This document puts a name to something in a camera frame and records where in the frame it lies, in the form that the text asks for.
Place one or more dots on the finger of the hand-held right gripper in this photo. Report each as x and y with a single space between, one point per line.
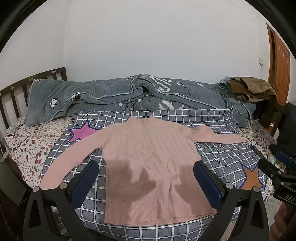
283 157
256 151

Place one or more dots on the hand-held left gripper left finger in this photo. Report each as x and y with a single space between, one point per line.
84 185

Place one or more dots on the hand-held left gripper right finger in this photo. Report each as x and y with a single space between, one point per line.
208 185

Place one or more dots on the pink knit sweater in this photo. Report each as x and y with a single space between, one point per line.
150 162

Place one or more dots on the brown clothes pile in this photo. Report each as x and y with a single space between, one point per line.
252 89

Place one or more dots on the person's right hand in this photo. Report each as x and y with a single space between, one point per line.
279 222

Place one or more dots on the dark cloth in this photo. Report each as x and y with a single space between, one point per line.
289 125

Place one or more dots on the dark wooden chair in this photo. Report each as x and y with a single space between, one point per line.
275 109

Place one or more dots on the grey checked blanket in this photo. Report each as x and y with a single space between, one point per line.
208 118

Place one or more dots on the floral bed sheet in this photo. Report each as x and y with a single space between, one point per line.
30 143

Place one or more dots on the orange wooden door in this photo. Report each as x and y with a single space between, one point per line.
282 69

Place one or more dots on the grey-green floral quilt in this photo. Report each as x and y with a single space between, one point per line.
104 90

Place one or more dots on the dark wooden headboard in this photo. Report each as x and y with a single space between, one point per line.
7 92

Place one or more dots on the white wall switch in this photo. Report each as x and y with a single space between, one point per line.
261 61

